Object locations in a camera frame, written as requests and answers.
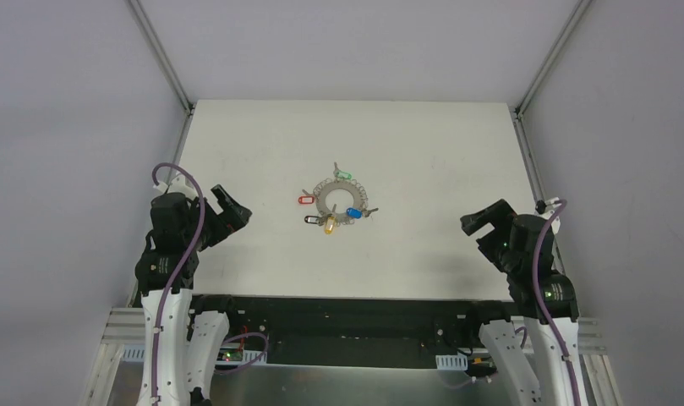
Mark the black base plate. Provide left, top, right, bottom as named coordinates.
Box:
left=191, top=294, right=482, bottom=370

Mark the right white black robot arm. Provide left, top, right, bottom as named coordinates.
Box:
left=460, top=197, right=588, bottom=405

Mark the white cable duct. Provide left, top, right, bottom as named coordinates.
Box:
left=435, top=353, right=468, bottom=371
left=121, top=344, right=267, bottom=366

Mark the right white cable duct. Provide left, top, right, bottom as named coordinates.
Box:
left=435, top=353, right=468, bottom=371

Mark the left white cable duct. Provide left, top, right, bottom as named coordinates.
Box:
left=121, top=344, right=267, bottom=366

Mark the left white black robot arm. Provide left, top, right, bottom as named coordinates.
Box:
left=134, top=173, right=252, bottom=405

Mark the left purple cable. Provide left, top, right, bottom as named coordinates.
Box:
left=150, top=162, right=207, bottom=406

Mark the black key tag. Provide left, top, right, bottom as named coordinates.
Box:
left=304, top=216, right=323, bottom=225

